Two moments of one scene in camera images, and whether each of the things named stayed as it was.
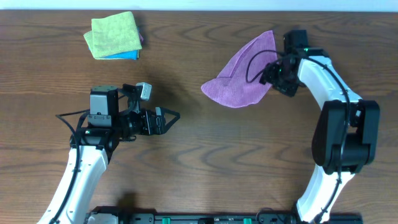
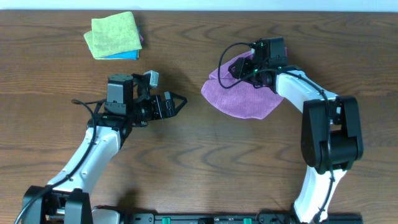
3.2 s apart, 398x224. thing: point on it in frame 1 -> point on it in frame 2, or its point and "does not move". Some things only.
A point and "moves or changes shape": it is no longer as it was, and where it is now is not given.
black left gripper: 159,122 -> 168,106
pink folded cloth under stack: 142,39 does not move
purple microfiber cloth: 238,83 moves or changes shape
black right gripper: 278,78 -> 241,66
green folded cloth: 113,35 does not move
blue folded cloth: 129,55 does not move
